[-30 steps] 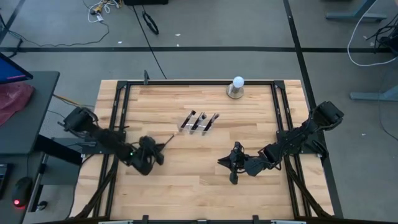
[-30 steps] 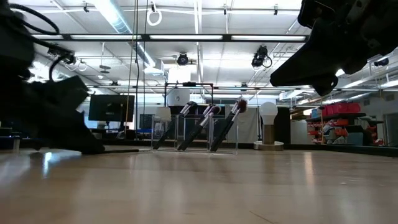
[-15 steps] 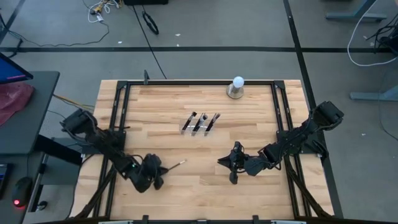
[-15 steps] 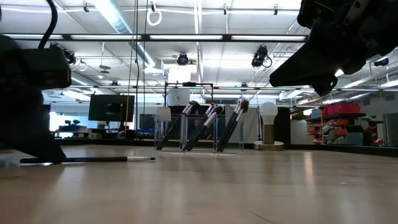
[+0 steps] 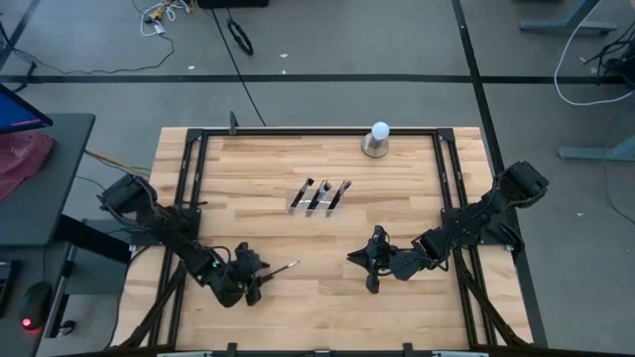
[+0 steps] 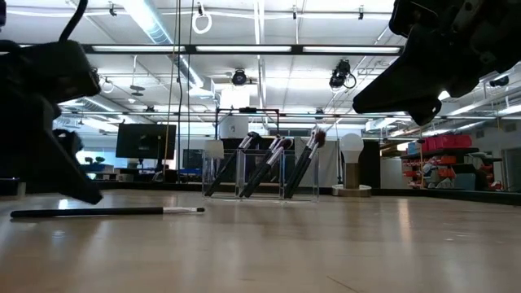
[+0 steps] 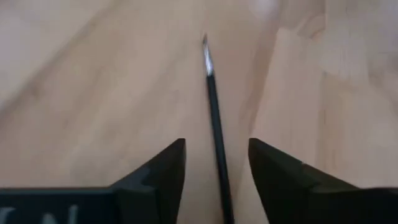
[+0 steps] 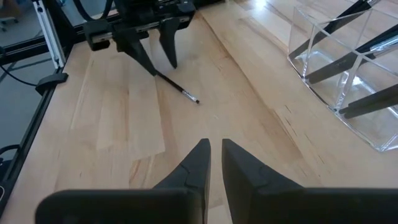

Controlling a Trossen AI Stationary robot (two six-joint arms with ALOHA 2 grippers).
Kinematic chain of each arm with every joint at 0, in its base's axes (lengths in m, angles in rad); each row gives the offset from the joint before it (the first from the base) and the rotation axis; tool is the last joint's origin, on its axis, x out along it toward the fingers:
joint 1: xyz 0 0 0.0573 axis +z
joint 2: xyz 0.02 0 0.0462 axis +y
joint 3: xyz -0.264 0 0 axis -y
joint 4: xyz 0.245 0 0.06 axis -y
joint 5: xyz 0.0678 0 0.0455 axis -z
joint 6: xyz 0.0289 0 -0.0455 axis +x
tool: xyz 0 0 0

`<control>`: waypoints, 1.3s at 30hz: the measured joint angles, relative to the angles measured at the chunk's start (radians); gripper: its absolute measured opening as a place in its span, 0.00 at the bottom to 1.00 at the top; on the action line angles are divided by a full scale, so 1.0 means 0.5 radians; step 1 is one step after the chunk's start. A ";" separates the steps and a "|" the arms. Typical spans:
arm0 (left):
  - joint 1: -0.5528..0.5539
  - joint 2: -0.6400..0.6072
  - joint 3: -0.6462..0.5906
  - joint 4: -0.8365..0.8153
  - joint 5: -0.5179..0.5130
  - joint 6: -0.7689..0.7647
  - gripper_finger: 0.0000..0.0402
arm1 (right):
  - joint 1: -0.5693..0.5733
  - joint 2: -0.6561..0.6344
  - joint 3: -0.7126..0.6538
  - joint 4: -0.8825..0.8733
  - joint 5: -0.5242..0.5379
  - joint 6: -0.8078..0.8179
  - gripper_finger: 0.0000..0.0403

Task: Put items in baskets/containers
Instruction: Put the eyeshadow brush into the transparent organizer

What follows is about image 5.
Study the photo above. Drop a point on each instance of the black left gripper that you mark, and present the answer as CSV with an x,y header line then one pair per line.
x,y
245,273

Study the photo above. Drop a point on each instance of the grey desk foot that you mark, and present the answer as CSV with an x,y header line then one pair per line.
x,y
595,153
565,27

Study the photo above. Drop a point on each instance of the grey side desk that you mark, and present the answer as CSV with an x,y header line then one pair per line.
x,y
54,198

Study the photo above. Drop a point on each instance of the black computer mouse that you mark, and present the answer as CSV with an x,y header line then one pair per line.
x,y
36,305

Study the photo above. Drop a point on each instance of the black frame clamp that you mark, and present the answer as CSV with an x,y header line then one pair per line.
x,y
233,121

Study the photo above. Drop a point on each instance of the dark keyboard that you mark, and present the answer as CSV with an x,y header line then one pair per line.
x,y
6,287

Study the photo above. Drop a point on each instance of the large fluffy black makeup brush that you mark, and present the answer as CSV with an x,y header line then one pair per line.
x,y
322,191

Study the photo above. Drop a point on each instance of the black caster wheel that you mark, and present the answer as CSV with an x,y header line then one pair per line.
x,y
68,327

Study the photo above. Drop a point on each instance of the pink cloth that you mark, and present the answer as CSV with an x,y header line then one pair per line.
x,y
20,158

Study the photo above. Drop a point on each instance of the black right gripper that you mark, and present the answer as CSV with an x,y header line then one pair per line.
x,y
384,260

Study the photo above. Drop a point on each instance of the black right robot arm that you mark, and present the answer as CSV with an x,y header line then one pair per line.
x,y
461,228

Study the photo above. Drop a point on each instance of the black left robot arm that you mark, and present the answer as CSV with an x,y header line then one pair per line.
x,y
164,228

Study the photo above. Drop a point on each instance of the clear acrylic brush organiser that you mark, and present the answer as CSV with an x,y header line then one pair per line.
x,y
299,212

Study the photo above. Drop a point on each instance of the black crossbar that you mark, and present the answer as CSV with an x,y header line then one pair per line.
x,y
94,240

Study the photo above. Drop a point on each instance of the black frame bracket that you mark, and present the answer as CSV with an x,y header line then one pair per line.
x,y
408,348
231,348

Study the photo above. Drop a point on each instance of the monitor with blue screen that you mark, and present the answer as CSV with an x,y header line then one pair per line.
x,y
15,114

